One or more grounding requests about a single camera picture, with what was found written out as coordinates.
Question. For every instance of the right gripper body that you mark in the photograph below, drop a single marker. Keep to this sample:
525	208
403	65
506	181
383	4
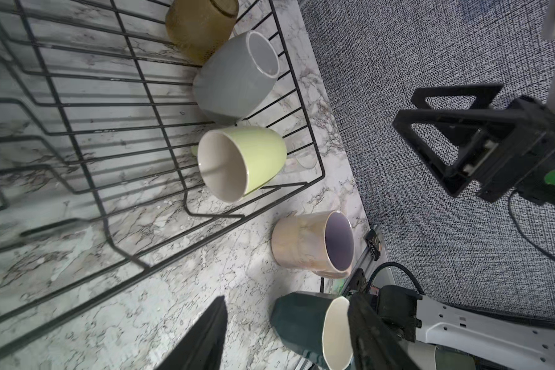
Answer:
524	160

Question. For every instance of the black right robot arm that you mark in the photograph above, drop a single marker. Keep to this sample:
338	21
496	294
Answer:
495	125

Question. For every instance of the light green mug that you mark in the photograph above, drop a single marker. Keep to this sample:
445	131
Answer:
236	161

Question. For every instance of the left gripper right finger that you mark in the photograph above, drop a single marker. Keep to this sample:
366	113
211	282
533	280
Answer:
374	345

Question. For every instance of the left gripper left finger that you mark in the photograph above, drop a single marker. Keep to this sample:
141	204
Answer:
203	345

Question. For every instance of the dark green mug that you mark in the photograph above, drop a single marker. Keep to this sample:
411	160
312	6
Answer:
315	326

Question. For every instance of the pink iridescent mug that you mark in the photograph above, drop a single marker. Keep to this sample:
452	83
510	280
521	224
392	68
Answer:
322	243

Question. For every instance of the black wire dish rack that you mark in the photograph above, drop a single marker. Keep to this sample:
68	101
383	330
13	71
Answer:
100	188

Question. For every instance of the grey mug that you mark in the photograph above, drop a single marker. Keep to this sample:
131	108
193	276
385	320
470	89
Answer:
237	78

